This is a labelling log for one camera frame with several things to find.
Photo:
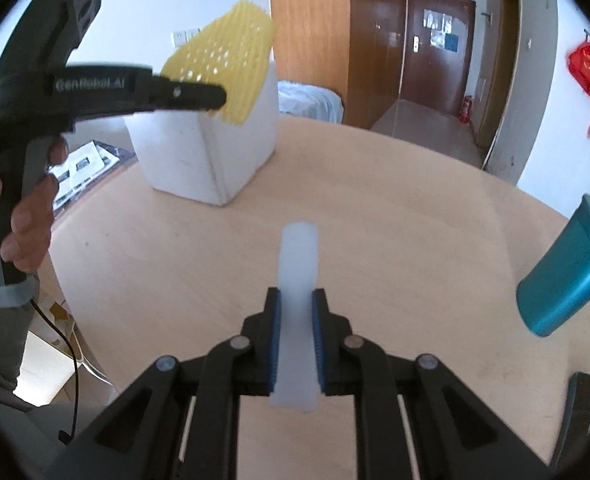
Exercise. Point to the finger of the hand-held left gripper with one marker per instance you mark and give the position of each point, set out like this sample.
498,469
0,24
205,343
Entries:
190,95

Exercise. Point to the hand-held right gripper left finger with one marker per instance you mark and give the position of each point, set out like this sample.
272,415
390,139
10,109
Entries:
274,340

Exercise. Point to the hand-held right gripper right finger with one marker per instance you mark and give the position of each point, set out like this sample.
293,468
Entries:
318,340

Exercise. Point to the white translucent plastic piece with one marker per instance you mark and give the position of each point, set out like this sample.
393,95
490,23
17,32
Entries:
297,310

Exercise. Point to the yellow foam net sleeve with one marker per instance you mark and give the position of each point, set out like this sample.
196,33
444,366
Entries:
225,50

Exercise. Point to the white foam box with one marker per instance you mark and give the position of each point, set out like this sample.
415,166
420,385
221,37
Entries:
185,160

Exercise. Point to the person's left hand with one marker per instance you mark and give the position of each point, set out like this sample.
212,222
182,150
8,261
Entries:
30,210

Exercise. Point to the light blue bedding pile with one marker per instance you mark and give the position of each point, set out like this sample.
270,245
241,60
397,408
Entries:
310,102

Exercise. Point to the magazine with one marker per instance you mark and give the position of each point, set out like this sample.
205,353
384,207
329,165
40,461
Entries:
90,165

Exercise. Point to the wooden wardrobe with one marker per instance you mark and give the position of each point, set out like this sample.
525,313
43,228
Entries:
320,35

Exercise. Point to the cardboard box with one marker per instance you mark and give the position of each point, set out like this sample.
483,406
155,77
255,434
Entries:
47,365

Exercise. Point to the brown entrance door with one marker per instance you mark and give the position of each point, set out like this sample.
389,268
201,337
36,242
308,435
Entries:
440,80

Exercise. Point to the teal cup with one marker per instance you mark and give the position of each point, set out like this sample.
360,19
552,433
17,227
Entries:
565,275

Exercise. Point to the papers on door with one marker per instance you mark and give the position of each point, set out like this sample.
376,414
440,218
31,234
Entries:
440,30

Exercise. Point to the red fire extinguisher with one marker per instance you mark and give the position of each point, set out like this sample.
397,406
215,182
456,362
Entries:
467,110

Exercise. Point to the wooden side door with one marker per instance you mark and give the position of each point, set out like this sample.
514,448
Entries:
500,85

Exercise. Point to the white double wall socket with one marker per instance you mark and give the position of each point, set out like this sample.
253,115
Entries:
185,36

